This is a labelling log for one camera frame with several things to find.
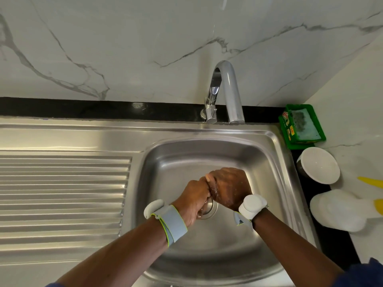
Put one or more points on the person's right hand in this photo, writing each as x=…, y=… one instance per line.
x=230, y=187

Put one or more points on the person's left hand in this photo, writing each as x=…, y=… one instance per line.
x=190, y=200

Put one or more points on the white bowl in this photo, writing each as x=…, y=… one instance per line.
x=319, y=165

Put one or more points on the chrome faucet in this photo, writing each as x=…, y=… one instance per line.
x=227, y=89

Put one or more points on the white yellow spray bottle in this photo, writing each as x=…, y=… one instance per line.
x=338, y=209

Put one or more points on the stainless steel sink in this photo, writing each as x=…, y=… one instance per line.
x=66, y=188

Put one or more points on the person's right forearm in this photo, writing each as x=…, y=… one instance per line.
x=296, y=254

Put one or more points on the person's left forearm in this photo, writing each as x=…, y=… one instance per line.
x=113, y=260

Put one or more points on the metal drain strainer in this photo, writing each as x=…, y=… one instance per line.
x=208, y=209

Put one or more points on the white left wrist tracker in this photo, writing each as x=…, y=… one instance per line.
x=164, y=221

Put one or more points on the green soap tray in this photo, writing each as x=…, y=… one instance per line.
x=302, y=125

